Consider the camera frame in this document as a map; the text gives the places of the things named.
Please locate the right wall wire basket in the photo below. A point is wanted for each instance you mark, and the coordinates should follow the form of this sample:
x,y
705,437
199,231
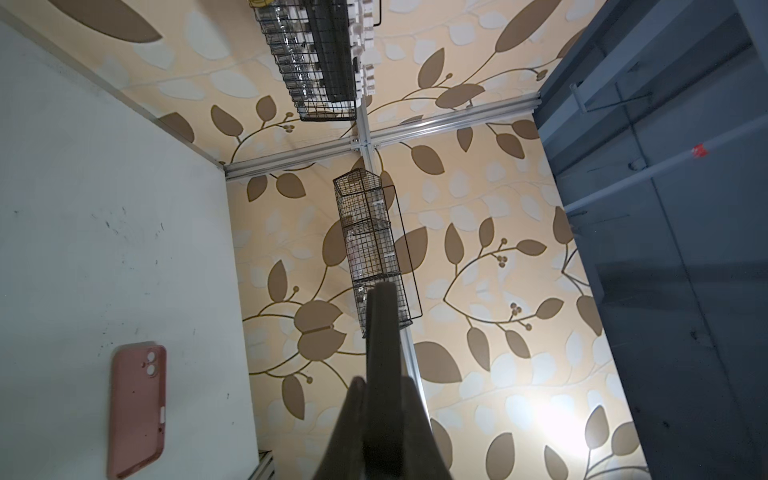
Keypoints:
x,y
367,208

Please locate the phone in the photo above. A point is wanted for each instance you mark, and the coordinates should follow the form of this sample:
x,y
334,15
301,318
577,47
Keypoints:
x,y
383,417

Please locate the wall wire basket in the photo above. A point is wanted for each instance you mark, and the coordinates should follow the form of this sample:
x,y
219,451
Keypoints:
x,y
321,51
367,208

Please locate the pink phone case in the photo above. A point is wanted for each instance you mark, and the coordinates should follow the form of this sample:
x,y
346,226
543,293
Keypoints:
x,y
137,413

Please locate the back wall wire basket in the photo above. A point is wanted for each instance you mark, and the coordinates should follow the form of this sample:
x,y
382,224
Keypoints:
x,y
321,51

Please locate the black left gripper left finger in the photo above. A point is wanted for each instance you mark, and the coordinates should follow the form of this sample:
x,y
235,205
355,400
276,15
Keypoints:
x,y
343,458

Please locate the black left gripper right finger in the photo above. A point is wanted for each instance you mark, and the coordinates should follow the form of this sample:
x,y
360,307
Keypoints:
x,y
421,456

